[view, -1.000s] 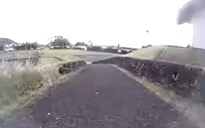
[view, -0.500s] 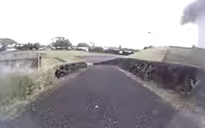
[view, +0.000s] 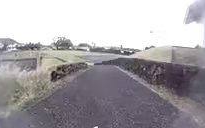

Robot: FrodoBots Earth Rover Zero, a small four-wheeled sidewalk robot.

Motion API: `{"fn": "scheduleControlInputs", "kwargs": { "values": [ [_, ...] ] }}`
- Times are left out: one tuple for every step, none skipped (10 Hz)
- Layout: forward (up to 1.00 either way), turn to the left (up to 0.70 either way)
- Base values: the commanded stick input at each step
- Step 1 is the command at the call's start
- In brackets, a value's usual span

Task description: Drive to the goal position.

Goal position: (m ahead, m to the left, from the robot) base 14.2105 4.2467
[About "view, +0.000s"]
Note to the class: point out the grey road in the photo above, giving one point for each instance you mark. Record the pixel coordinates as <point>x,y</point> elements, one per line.
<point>100,57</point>

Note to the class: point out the distant low building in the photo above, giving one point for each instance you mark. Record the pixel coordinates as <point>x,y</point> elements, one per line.
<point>83,48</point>

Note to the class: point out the dark asphalt path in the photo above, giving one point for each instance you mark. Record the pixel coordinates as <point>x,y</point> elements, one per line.
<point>103,96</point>

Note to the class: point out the green lawn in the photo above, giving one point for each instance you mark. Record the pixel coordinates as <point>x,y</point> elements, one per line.
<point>58,55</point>

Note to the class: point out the distant trees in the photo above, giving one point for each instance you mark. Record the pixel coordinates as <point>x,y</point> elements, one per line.
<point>62,43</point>

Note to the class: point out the grass slope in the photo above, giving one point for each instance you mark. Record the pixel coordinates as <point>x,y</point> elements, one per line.
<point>160,53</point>

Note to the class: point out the distant white building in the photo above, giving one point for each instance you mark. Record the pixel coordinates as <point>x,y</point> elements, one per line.
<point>12,46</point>

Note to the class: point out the tall dry grass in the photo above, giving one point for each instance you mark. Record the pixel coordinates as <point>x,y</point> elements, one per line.
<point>13,88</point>

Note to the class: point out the low dark stone wall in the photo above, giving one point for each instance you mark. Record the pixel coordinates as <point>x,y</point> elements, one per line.
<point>68,69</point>

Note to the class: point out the long dark stone wall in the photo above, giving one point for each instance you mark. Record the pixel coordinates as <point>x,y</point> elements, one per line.
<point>163,73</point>

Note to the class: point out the wooden post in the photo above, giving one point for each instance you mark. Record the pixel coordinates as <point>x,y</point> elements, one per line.
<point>38,65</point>

